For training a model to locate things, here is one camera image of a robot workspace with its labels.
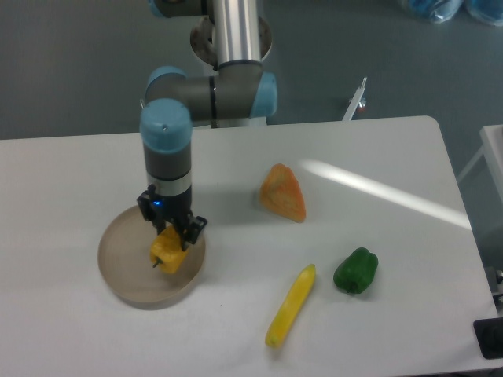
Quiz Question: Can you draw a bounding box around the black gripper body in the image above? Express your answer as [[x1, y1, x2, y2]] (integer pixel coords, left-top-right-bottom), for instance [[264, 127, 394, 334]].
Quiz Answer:
[[149, 184, 193, 232]]

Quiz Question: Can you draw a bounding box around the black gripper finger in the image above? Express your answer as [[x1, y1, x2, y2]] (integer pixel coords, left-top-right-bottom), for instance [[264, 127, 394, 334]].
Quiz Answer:
[[178, 214, 207, 251], [137, 184, 166, 235]]

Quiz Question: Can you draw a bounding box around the yellow bell pepper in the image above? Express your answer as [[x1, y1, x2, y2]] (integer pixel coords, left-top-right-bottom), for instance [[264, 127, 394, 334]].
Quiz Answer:
[[149, 225, 187, 275]]

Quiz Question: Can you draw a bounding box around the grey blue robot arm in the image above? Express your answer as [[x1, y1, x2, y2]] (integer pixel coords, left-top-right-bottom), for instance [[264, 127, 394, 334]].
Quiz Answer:
[[138, 1, 277, 250]]

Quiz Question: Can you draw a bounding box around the beige round plate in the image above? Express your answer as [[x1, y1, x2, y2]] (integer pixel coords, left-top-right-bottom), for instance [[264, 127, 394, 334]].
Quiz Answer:
[[97, 207, 206, 310]]

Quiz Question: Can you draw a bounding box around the green bell pepper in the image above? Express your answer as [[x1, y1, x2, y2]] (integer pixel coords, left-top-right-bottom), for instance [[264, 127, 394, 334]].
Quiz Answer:
[[333, 247, 379, 295]]

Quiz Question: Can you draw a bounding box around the orange triangular pastry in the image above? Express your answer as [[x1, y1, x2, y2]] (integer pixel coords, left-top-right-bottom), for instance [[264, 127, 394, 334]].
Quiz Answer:
[[259, 163, 307, 223]]

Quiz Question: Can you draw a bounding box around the yellow corn cob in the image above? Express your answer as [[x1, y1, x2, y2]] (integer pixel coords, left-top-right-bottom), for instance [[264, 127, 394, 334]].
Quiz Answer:
[[265, 264, 317, 349]]

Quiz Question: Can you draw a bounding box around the white side table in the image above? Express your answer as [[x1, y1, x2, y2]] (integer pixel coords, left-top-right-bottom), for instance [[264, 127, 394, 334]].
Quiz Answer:
[[457, 125, 502, 187]]

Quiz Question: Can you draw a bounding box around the black device at edge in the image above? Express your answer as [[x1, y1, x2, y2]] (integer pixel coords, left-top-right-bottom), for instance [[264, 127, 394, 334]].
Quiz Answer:
[[473, 317, 503, 360]]

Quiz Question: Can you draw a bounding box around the blue plastic bag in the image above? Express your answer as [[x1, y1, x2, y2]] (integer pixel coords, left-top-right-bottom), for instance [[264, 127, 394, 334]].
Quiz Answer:
[[397, 0, 463, 24], [464, 0, 502, 27]]

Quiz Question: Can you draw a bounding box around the white right base bracket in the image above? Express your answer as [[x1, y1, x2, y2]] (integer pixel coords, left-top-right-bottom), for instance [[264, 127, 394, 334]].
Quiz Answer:
[[342, 76, 367, 122]]

